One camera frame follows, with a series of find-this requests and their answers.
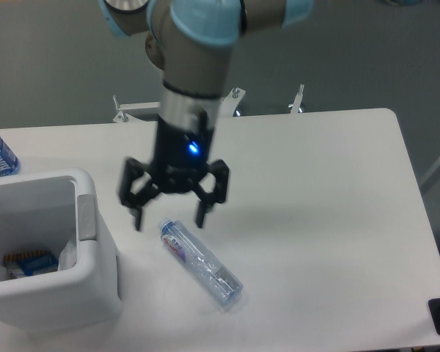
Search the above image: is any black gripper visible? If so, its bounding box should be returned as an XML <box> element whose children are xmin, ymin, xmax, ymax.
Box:
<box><xmin>118</xmin><ymin>118</ymin><xmax>230</xmax><ymax>231</ymax></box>

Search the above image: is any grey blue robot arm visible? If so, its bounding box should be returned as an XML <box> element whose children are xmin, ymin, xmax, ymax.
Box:
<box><xmin>100</xmin><ymin>1</ymin><xmax>313</xmax><ymax>230</ymax></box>

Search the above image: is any blue snack packet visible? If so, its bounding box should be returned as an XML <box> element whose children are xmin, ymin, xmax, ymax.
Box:
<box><xmin>4</xmin><ymin>250</ymin><xmax>59</xmax><ymax>279</ymax></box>

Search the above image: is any white trash can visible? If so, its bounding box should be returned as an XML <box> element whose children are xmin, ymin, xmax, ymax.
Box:
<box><xmin>0</xmin><ymin>168</ymin><xmax>122</xmax><ymax>331</ymax></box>

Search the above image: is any crushed clear plastic bottle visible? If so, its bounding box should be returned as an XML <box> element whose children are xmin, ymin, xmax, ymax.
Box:
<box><xmin>158</xmin><ymin>218</ymin><xmax>243</xmax><ymax>311</ymax></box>

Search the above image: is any white pedestal base frame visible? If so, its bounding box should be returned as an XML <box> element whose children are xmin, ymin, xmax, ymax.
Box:
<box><xmin>113</xmin><ymin>84</ymin><xmax>305</xmax><ymax>123</ymax></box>

